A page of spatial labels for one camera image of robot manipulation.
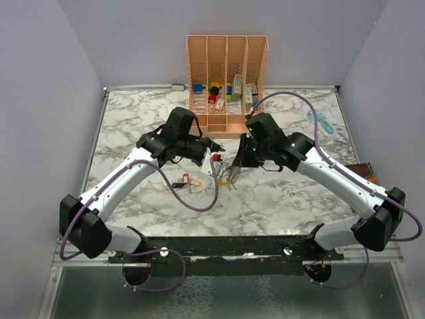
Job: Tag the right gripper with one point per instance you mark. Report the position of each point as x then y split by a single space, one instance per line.
242 159

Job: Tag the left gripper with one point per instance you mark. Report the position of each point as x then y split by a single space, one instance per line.
208 143

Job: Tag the metal keyring with yellow grip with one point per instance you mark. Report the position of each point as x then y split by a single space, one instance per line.
232 173

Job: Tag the green key tag with key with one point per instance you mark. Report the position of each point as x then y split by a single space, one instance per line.
221 181

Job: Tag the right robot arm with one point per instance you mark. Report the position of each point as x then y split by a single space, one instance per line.
377 209

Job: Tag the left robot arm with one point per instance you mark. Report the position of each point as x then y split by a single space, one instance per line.
82 219

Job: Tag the yellow key tag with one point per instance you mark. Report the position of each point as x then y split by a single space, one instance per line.
195 183

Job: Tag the red key tag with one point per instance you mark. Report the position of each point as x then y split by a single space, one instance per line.
185 179

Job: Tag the tall grey box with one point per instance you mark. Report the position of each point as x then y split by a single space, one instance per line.
236 87

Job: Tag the blue block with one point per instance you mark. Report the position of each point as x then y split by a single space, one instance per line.
198 88

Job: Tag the white red box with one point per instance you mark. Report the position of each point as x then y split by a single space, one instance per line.
251 94

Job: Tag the peach desk organizer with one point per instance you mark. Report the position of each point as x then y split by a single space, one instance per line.
217 58

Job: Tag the blue toothbrush package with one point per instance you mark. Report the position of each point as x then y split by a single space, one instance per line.
324 126

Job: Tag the paperback book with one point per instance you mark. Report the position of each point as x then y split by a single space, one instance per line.
365 171

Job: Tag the white adapter at wall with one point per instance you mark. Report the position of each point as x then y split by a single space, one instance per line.
178 87

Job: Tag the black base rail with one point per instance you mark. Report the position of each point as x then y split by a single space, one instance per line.
224 256

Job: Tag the aluminium frame bar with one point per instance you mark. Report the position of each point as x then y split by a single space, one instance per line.
80 260

